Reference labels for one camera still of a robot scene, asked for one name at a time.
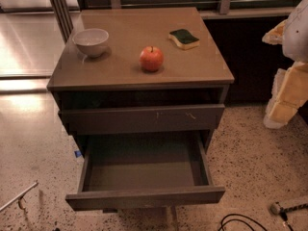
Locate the blue tape piece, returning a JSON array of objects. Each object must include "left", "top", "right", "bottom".
[{"left": 74, "top": 150, "right": 82, "bottom": 158}]

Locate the brown drawer cabinet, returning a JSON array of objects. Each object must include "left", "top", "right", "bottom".
[{"left": 46, "top": 7, "right": 235, "bottom": 223}]

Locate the black cable on floor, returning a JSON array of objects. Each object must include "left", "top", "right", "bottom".
[{"left": 218, "top": 213, "right": 269, "bottom": 231}]

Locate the green yellow sponge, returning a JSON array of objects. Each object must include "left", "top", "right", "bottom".
[{"left": 168, "top": 29, "right": 200, "bottom": 50}]

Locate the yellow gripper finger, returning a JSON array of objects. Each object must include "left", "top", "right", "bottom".
[
  {"left": 263, "top": 62, "right": 308, "bottom": 129},
  {"left": 262, "top": 20, "right": 286, "bottom": 45}
]

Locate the white ceramic bowl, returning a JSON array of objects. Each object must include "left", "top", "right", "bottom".
[{"left": 72, "top": 28, "right": 109, "bottom": 58}]

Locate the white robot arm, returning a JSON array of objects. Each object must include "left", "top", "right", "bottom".
[{"left": 262, "top": 0, "right": 308, "bottom": 129}]

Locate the metal rod on floor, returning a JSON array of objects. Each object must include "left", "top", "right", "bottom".
[{"left": 0, "top": 181, "right": 39, "bottom": 213}]

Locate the grey power strip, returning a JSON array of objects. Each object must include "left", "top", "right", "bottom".
[{"left": 269, "top": 195, "right": 308, "bottom": 215}]

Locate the red apple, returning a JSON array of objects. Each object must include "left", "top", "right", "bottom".
[{"left": 140, "top": 46, "right": 164, "bottom": 72}]

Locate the open middle drawer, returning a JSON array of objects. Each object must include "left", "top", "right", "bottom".
[{"left": 65, "top": 131, "right": 225, "bottom": 211}]

